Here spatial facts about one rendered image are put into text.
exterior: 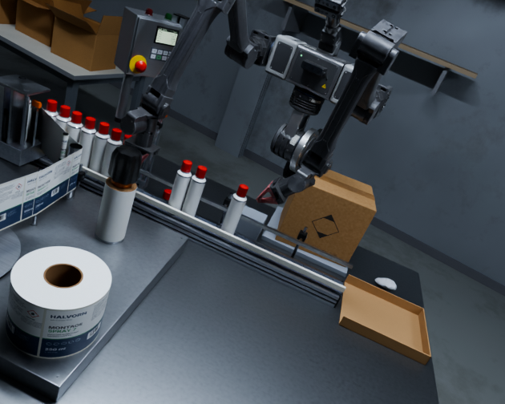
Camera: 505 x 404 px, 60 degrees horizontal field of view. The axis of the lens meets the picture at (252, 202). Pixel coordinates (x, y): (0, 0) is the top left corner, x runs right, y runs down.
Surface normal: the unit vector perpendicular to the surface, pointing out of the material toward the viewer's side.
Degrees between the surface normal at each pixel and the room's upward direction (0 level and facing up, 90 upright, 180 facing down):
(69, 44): 90
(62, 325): 90
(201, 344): 0
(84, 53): 90
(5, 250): 0
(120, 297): 0
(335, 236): 90
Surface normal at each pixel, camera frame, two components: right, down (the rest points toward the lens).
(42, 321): -0.02, 0.47
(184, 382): 0.33, -0.83
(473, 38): -0.44, 0.29
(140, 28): 0.59, 0.55
